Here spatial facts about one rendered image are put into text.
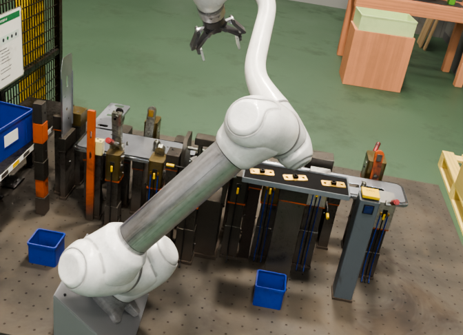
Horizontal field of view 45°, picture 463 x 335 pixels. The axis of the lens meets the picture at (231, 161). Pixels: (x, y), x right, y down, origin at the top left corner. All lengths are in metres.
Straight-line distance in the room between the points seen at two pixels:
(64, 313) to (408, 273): 1.40
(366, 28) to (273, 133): 5.45
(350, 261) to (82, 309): 0.95
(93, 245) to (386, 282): 1.27
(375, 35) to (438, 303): 4.75
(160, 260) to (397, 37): 5.45
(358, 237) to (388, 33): 4.93
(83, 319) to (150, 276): 0.23
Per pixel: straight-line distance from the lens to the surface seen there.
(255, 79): 1.59
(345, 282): 2.16
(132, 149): 2.35
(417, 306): 2.32
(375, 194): 1.98
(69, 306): 1.73
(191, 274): 2.17
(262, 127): 1.30
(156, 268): 1.69
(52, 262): 2.19
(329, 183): 1.97
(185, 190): 1.43
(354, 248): 2.07
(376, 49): 6.80
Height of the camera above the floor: 2.07
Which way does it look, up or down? 27 degrees down
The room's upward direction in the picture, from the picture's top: 9 degrees clockwise
